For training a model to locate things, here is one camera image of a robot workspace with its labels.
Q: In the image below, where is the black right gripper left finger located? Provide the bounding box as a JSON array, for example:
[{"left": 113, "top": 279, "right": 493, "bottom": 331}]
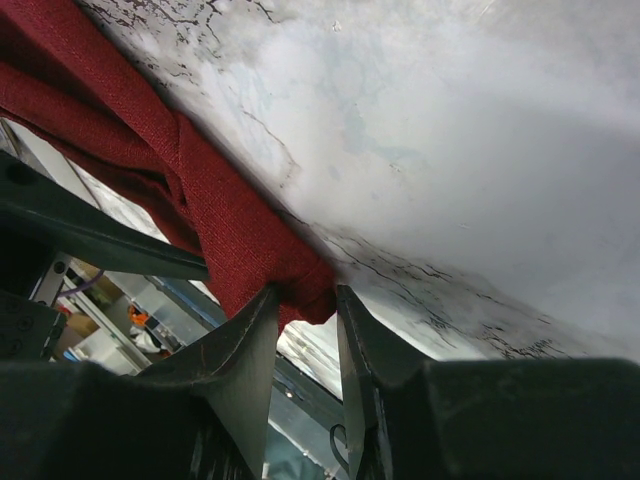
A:
[{"left": 1, "top": 285, "right": 279, "bottom": 479}]

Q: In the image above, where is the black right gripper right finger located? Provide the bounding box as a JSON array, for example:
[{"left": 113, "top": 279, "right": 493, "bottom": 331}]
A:
[{"left": 337, "top": 285, "right": 639, "bottom": 479}]

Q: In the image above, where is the dark red cloth napkin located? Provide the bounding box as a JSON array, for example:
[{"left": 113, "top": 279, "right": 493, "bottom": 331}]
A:
[{"left": 1, "top": 1, "right": 336, "bottom": 324}]

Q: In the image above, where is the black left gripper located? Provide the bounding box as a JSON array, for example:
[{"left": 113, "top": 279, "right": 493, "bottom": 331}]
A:
[{"left": 1, "top": 152, "right": 209, "bottom": 360}]

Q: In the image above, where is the aluminium frame rail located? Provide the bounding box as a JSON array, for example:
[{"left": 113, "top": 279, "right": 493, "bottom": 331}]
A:
[{"left": 0, "top": 119, "right": 351, "bottom": 466}]

